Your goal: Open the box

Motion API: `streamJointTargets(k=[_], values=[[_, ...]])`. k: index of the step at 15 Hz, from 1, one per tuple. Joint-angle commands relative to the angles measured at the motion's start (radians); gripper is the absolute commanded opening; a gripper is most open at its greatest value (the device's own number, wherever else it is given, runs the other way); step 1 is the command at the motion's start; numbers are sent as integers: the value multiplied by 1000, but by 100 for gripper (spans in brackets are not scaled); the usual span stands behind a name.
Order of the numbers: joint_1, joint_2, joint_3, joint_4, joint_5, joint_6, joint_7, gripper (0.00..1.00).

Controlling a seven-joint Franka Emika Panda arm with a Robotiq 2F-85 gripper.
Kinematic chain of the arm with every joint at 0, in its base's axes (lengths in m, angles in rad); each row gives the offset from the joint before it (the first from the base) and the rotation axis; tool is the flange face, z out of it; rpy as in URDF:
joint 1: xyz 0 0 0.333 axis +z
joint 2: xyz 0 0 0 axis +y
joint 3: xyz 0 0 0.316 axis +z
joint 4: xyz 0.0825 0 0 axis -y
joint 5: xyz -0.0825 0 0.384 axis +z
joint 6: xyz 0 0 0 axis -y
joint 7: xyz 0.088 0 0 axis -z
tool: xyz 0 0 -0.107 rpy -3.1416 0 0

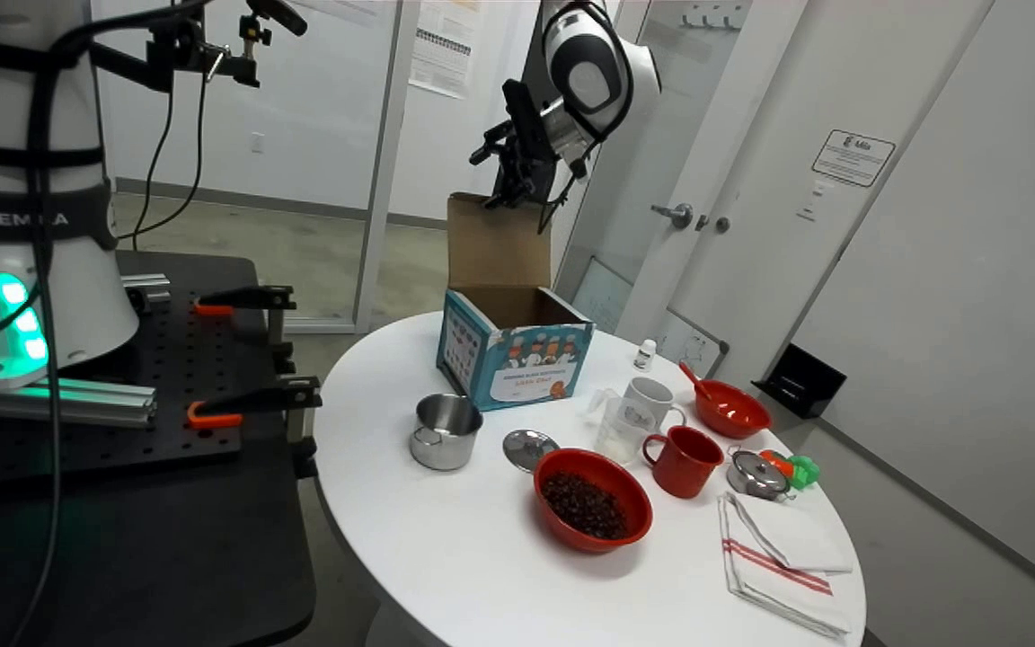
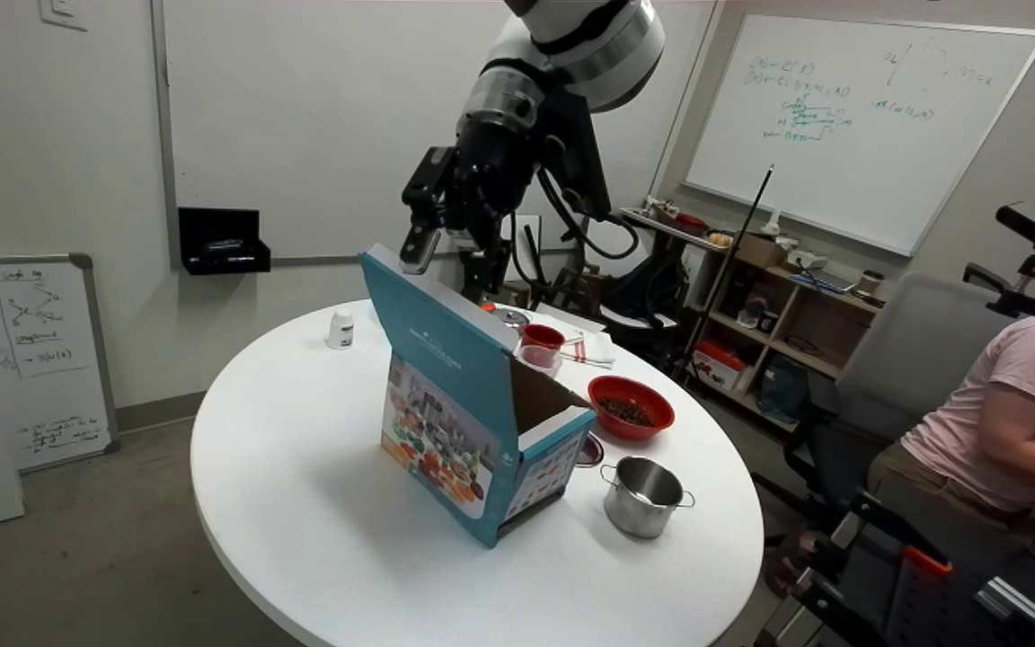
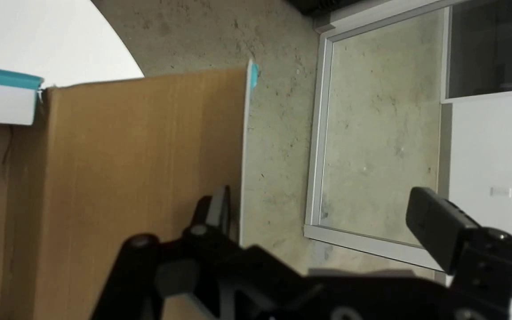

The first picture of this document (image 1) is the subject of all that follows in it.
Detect small framed whiteboard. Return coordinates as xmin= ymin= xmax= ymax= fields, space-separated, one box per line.
xmin=658 ymin=306 xmax=735 ymax=379

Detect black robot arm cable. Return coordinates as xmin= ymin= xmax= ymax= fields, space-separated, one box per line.
xmin=6 ymin=0 xmax=217 ymax=647

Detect green orange toy vegetable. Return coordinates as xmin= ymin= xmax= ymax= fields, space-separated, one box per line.
xmin=765 ymin=449 xmax=823 ymax=491

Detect steel pot lid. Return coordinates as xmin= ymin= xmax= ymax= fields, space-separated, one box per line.
xmin=500 ymin=424 xmax=560 ymax=474

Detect white door sign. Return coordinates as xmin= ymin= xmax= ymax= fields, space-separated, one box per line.
xmin=809 ymin=127 xmax=899 ymax=190

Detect red plastic spoon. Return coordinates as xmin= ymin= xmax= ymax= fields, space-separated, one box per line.
xmin=676 ymin=358 xmax=714 ymax=406

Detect aluminium profile rail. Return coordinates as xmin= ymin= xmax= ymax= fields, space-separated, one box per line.
xmin=0 ymin=372 xmax=157 ymax=432

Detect silver door handle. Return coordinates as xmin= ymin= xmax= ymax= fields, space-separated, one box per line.
xmin=646 ymin=197 xmax=735 ymax=236

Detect small steel pot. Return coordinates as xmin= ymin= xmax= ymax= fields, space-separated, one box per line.
xmin=405 ymin=390 xmax=488 ymax=474

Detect blue toy cardboard box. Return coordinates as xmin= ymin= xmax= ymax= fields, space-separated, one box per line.
xmin=435 ymin=190 xmax=598 ymax=418

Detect black camera boom stand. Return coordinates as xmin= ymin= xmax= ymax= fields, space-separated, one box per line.
xmin=42 ymin=0 xmax=314 ymax=93

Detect red bowl with beans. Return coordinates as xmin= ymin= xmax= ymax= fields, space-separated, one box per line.
xmin=528 ymin=445 xmax=658 ymax=558

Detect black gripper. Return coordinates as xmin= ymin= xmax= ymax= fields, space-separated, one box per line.
xmin=469 ymin=75 xmax=595 ymax=232

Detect black orange-handled clamp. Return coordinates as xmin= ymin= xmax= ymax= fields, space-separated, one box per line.
xmin=186 ymin=285 xmax=302 ymax=322
xmin=184 ymin=372 xmax=329 ymax=439

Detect black perforated robot table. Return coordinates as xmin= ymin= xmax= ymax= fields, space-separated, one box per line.
xmin=0 ymin=248 xmax=321 ymax=647

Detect white leaning panel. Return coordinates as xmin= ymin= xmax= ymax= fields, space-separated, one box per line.
xmin=571 ymin=256 xmax=637 ymax=333

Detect white red-striped cloth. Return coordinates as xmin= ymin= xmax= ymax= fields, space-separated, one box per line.
xmin=714 ymin=484 xmax=859 ymax=638

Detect black wall tray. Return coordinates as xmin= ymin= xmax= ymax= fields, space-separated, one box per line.
xmin=752 ymin=340 xmax=851 ymax=424

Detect paper notice on glass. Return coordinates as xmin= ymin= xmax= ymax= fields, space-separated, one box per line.
xmin=405 ymin=0 xmax=487 ymax=99

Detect red mug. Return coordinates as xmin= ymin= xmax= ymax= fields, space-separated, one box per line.
xmin=639 ymin=424 xmax=725 ymax=503

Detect empty red bowl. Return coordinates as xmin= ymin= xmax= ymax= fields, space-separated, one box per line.
xmin=686 ymin=378 xmax=778 ymax=441

